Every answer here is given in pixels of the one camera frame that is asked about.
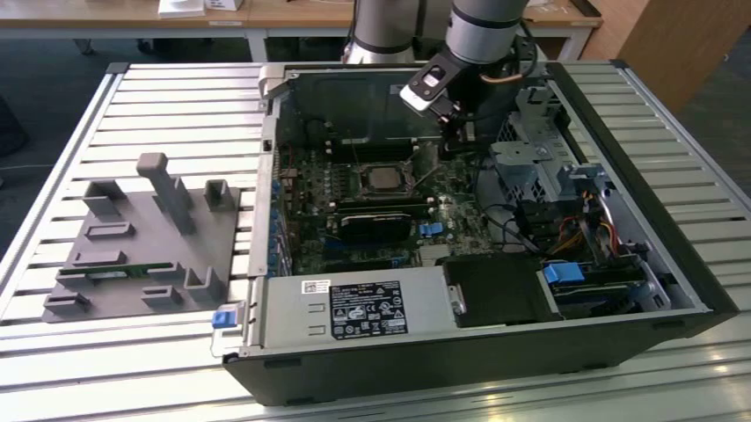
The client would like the silver CPU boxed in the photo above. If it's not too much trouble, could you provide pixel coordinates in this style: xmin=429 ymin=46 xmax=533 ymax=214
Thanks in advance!
xmin=365 ymin=165 xmax=406 ymax=190

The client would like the black RAM slot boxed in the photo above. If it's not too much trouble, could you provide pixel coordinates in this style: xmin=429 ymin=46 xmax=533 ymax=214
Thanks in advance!
xmin=336 ymin=198 xmax=426 ymax=209
xmin=334 ymin=205 xmax=429 ymax=217
xmin=349 ymin=139 xmax=414 ymax=153
xmin=349 ymin=149 xmax=414 ymax=163

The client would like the CPU socket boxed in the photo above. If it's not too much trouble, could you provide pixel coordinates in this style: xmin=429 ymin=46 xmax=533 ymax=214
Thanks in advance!
xmin=356 ymin=161 xmax=418 ymax=198

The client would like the metal drive cage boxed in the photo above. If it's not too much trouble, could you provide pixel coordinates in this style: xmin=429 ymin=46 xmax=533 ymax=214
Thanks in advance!
xmin=486 ymin=85 xmax=590 ymax=204

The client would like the green motherboard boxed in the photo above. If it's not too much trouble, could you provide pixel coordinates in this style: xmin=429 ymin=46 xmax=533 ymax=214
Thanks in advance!
xmin=272 ymin=139 xmax=500 ymax=274

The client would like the wooden cabinet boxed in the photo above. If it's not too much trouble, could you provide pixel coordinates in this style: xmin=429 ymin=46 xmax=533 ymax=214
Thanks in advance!
xmin=577 ymin=0 xmax=751 ymax=114

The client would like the small silver heatsink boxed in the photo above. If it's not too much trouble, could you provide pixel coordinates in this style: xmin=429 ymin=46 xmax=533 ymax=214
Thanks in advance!
xmin=417 ymin=244 xmax=456 ymax=267

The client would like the hard disk in blue carrier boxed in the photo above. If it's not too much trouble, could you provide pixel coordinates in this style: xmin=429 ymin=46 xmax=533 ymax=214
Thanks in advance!
xmin=541 ymin=258 xmax=652 ymax=311

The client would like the black plastic shroud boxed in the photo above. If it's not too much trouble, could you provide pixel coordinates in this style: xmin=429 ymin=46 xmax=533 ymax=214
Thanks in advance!
xmin=437 ymin=253 xmax=560 ymax=329

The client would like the silver power supply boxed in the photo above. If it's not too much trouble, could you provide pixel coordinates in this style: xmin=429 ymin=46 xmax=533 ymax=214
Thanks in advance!
xmin=256 ymin=266 xmax=460 ymax=349

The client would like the black open PC case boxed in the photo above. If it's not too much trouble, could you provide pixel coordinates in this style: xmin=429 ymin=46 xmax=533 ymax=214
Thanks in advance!
xmin=220 ymin=61 xmax=740 ymax=408

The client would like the blue plastic latch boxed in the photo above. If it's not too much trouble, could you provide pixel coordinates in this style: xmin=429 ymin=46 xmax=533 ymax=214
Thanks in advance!
xmin=209 ymin=302 xmax=245 ymax=331

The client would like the grey parts rack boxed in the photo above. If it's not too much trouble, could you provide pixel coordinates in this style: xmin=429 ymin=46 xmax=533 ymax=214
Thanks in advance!
xmin=43 ymin=152 xmax=245 ymax=325

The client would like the wooden desk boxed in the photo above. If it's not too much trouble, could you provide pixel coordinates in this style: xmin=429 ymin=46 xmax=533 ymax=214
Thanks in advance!
xmin=0 ymin=0 xmax=605 ymax=62

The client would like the green RAM stick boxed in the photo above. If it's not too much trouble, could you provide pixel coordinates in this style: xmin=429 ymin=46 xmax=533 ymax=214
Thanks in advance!
xmin=57 ymin=262 xmax=177 ymax=280

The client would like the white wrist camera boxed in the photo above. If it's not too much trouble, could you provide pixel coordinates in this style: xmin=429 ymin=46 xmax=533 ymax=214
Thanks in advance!
xmin=398 ymin=55 xmax=465 ymax=120

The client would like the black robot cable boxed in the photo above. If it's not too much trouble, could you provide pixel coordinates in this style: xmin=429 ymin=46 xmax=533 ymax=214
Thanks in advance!
xmin=509 ymin=25 xmax=540 ymax=83

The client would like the yellow red wire bundle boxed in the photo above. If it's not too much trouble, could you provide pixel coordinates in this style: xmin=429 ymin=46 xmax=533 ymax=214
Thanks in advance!
xmin=553 ymin=188 xmax=621 ymax=258

